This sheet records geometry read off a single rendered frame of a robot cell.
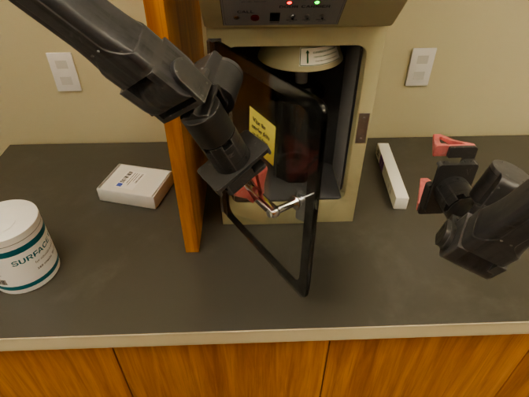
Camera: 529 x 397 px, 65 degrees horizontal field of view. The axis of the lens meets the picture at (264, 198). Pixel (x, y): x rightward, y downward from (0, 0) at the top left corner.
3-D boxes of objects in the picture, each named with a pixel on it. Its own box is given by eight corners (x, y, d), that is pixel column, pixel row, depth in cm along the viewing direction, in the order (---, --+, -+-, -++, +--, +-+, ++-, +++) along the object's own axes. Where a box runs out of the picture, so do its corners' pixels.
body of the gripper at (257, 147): (201, 177, 64) (177, 146, 59) (250, 136, 66) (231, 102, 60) (222, 199, 60) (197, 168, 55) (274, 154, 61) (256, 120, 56)
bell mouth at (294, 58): (257, 42, 92) (256, 16, 89) (334, 41, 93) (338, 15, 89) (258, 73, 78) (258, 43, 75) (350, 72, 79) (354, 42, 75)
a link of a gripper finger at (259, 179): (228, 200, 71) (203, 167, 64) (260, 173, 72) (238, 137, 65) (249, 222, 66) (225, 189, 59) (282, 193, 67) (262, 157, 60)
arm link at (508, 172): (433, 250, 58) (493, 279, 56) (482, 187, 51) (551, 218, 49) (437, 207, 67) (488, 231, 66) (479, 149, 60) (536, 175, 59)
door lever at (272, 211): (267, 183, 73) (267, 171, 71) (300, 212, 67) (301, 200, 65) (241, 194, 70) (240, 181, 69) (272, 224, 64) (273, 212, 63)
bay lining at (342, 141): (235, 145, 115) (228, 10, 93) (327, 142, 116) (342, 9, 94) (233, 200, 96) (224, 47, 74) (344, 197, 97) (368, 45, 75)
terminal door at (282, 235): (227, 212, 97) (213, 38, 72) (308, 300, 77) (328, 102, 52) (223, 213, 97) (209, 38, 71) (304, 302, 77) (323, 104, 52)
